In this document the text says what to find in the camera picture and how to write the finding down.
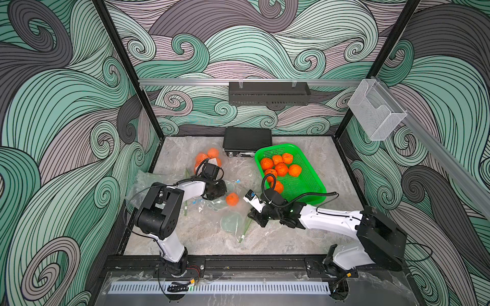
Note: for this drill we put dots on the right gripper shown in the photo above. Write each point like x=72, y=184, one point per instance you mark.
x=256, y=216

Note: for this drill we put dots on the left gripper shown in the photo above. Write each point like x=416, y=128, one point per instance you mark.
x=222, y=190

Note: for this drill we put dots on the orange bag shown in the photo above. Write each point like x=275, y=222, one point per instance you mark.
x=232, y=199
x=278, y=187
x=294, y=170

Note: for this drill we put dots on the clear bag of oranges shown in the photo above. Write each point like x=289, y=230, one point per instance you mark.
x=216, y=165

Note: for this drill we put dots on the orange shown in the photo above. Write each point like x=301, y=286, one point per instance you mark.
x=281, y=169
x=287, y=158

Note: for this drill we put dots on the green printed zip-top bag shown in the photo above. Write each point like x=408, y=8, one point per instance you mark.
x=143, y=183

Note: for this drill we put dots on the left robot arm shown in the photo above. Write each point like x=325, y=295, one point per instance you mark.
x=158, y=214

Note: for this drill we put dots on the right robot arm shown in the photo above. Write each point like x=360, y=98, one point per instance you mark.
x=377, y=239

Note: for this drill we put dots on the black flat box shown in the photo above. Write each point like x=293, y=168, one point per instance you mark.
x=244, y=142

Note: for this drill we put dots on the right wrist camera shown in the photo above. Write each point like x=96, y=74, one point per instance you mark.
x=257, y=205

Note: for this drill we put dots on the black wall shelf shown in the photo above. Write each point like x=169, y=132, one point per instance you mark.
x=268, y=94

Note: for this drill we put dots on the aluminium wall rail back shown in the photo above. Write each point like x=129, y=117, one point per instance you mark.
x=241, y=82

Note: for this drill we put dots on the aluminium wall rail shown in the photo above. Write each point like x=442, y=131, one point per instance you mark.
x=241, y=82
x=421, y=120

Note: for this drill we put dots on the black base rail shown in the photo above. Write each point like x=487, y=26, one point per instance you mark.
x=213, y=266

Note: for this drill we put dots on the white slotted cable duct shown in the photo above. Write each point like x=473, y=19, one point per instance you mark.
x=224, y=287

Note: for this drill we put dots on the clear acrylic wall holder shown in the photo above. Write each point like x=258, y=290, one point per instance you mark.
x=376, y=109

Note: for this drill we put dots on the aluminium wall rail right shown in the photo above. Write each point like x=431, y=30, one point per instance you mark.
x=421, y=120

